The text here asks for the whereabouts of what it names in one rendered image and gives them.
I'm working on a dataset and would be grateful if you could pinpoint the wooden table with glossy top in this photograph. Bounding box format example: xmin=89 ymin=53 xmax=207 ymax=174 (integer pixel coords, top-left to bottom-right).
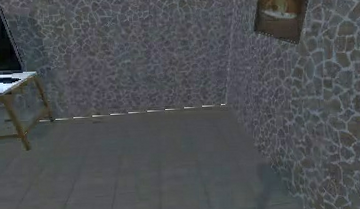
xmin=0 ymin=70 xmax=56 ymax=153

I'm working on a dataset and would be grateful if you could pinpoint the brown framed wall picture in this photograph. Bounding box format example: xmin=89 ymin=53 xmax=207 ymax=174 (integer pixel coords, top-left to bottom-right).
xmin=252 ymin=0 xmax=314 ymax=47

